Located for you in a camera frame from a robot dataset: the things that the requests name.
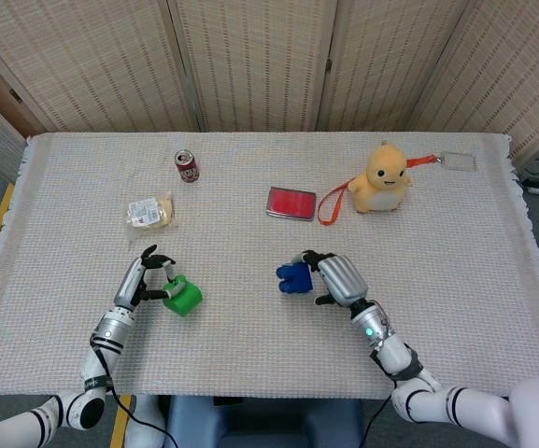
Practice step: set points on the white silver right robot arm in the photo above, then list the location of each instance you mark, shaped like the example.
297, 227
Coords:
392, 352

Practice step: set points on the blue toy block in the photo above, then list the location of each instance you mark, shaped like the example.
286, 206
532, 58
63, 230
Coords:
297, 279

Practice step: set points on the green toy block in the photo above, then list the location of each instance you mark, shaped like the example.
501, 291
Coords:
186, 298

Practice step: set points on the clear badge holder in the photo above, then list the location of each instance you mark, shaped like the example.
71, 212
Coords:
458, 161

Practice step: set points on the red soda can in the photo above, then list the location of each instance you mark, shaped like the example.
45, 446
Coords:
188, 170

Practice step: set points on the white woven tablecloth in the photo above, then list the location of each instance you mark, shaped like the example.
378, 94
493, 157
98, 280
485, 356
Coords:
250, 350

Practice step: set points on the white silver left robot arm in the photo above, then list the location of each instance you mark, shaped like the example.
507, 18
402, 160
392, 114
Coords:
108, 333

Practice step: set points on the white robot column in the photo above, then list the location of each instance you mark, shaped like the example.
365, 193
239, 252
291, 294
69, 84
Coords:
145, 413

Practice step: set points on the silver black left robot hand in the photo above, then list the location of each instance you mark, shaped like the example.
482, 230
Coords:
129, 280

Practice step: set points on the red card case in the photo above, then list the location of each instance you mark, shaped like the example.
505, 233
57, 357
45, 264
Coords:
291, 203

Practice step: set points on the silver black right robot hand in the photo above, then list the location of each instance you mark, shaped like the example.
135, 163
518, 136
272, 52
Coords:
344, 280

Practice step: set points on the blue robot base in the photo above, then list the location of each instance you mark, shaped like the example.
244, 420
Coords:
259, 424

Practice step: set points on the yellow plush dinosaur toy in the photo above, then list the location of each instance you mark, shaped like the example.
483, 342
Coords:
383, 182

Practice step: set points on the beige folding screen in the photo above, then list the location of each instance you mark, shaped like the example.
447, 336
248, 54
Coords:
259, 60

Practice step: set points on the clear packet of yellow snack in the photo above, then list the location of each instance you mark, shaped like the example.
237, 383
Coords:
150, 212

